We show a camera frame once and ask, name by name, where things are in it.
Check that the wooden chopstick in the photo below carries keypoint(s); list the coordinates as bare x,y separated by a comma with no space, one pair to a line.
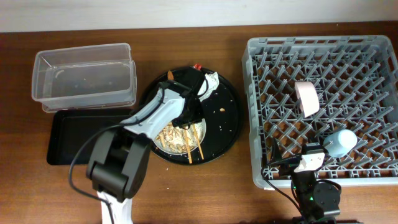
187,145
195,132

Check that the rice and pasta leftovers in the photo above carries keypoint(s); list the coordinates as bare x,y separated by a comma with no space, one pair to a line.
174,140

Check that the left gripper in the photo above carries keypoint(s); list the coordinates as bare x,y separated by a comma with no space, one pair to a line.
199,116

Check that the round black tray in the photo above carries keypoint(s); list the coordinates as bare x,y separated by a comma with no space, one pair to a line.
223,114

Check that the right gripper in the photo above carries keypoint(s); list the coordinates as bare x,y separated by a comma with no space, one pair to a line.
288,166

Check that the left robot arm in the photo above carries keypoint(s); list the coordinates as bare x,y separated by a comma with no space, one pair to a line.
119,159

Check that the pink bowl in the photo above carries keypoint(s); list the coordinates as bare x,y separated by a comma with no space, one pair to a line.
308,98

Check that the black rectangular tray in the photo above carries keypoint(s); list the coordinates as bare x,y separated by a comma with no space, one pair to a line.
71,128

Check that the red snack wrapper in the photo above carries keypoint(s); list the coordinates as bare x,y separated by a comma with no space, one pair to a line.
197,66

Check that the white tissue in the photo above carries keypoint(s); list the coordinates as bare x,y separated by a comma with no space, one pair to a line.
210,84

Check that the clear plastic bin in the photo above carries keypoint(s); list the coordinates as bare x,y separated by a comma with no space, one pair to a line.
94,76

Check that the light blue cup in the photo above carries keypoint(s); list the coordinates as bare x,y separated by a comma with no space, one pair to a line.
340,143

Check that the grey plate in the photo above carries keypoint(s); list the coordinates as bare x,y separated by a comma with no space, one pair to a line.
200,137

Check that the carrot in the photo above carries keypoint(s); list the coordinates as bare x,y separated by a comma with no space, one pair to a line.
170,75

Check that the grey dishwasher rack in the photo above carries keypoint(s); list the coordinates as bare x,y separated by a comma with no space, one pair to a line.
355,78

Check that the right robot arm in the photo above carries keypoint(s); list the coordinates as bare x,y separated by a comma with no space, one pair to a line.
316,199

